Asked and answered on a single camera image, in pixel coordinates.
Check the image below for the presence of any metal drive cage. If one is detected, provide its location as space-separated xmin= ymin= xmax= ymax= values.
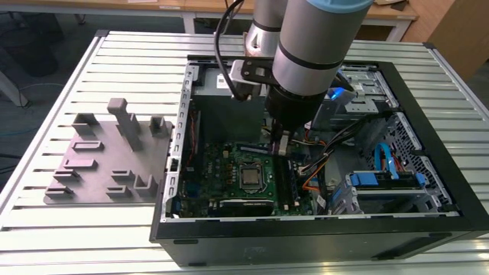
xmin=323 ymin=64 xmax=398 ymax=131

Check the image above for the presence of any silver CPU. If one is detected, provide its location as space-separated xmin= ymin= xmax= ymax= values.
xmin=241 ymin=168 xmax=263 ymax=184

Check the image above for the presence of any empty blue disk carrier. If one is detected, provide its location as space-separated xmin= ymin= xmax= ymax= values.
xmin=330 ymin=186 xmax=346 ymax=215

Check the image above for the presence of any black PC case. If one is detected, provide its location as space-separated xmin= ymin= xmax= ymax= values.
xmin=147 ymin=54 xmax=489 ymax=269

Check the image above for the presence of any black graphics card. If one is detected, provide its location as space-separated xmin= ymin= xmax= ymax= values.
xmin=217 ymin=198 xmax=274 ymax=217

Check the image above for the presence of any white table leg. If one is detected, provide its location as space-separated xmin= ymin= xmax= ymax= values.
xmin=0 ymin=70 xmax=29 ymax=108

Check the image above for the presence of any black camera cable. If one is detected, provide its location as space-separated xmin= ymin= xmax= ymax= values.
xmin=211 ymin=0 xmax=247 ymax=101

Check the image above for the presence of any red wire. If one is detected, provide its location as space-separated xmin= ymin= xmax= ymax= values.
xmin=189 ymin=111 xmax=198 ymax=167

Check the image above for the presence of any CPU socket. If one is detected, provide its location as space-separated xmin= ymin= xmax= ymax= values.
xmin=237 ymin=161 xmax=267 ymax=193

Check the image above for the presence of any gray power supply unit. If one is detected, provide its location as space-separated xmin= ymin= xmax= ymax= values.
xmin=193 ymin=68 xmax=267 ymax=138

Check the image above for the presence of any green motherboard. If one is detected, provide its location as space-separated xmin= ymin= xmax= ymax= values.
xmin=178 ymin=140 xmax=318 ymax=217

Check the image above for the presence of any blue drive bay latch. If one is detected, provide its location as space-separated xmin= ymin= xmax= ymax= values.
xmin=326 ymin=85 xmax=354 ymax=100

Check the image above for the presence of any wooden desk white frame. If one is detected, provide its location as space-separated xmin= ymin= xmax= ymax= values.
xmin=125 ymin=0 xmax=419 ymax=42

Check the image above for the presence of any metal disk bay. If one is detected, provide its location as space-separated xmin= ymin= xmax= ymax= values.
xmin=330 ymin=171 xmax=447 ymax=215

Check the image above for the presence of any brown wooden cabinet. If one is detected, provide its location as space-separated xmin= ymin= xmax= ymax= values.
xmin=399 ymin=0 xmax=489 ymax=83

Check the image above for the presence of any blue SATA wire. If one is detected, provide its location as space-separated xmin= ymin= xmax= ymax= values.
xmin=373 ymin=142 xmax=399 ymax=180

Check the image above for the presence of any gray parts rack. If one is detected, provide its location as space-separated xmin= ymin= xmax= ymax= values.
xmin=44 ymin=97 xmax=174 ymax=205

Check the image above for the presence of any orange wire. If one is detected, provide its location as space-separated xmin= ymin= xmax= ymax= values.
xmin=301 ymin=164 xmax=329 ymax=193

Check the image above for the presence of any black RAM slot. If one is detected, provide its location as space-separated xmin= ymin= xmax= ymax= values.
xmin=274 ymin=156 xmax=287 ymax=209

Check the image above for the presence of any black wire bundle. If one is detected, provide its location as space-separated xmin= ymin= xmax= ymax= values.
xmin=301 ymin=110 xmax=394 ymax=175

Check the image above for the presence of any hard disk in blue carrier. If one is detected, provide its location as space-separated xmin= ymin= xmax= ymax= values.
xmin=349 ymin=171 xmax=427 ymax=190

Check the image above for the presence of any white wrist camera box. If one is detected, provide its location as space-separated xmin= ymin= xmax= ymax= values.
xmin=227 ymin=58 xmax=269 ymax=101

